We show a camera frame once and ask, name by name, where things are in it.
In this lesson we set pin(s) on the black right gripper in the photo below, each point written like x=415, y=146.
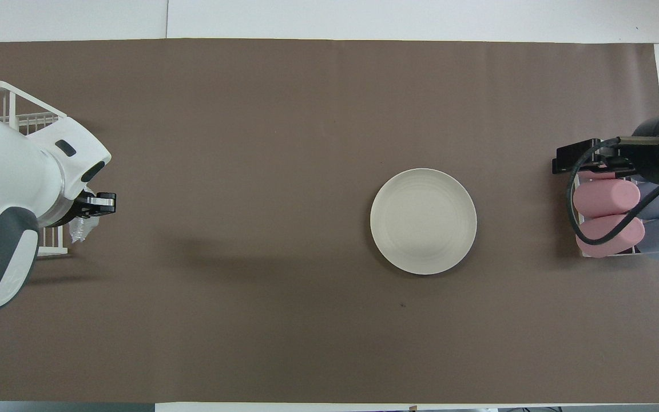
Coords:
x=655, y=154

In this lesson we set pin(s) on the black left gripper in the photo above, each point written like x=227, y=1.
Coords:
x=69, y=213

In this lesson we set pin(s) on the silver mesh sponge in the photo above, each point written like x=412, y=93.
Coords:
x=80, y=230

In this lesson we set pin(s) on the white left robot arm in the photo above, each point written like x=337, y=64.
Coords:
x=3, y=183

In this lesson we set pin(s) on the cream round plate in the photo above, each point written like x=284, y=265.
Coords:
x=424, y=221

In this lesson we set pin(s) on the pink plastic cup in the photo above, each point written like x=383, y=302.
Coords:
x=615, y=232
x=607, y=197

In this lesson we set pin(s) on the blue plastic cup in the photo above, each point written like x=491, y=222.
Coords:
x=652, y=205
x=655, y=237

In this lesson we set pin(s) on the cup rack with wooden bar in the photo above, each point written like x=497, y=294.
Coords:
x=615, y=256

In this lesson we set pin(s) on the brown table mat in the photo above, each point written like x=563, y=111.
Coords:
x=249, y=171

